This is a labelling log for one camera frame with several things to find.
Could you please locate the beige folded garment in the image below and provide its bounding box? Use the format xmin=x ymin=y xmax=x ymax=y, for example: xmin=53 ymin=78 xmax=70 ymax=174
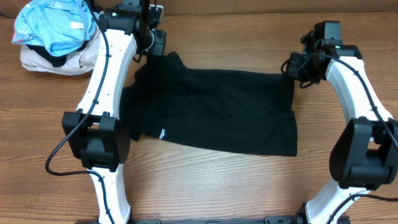
xmin=20 ymin=29 xmax=101 ymax=75

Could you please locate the black t-shirt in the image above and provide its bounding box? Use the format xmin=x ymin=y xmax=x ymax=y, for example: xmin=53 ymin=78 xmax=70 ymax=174
xmin=120 ymin=52 xmax=297 ymax=156

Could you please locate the light blue crumpled garment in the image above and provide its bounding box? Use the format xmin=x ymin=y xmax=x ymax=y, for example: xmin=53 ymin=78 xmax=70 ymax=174
xmin=12 ymin=0 xmax=99 ymax=57

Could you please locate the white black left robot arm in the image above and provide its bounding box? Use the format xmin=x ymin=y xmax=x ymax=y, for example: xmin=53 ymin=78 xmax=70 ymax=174
xmin=62 ymin=1 xmax=165 ymax=223

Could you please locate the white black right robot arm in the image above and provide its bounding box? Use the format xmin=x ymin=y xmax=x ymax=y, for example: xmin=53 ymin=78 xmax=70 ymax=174
xmin=281 ymin=45 xmax=397 ymax=223

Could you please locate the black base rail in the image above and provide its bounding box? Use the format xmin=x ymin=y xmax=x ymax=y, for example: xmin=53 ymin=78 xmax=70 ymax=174
xmin=74 ymin=215 xmax=351 ymax=224

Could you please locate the black garment in pile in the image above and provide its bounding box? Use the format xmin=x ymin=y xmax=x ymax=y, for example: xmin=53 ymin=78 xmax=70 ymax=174
xmin=21 ymin=42 xmax=88 ymax=70

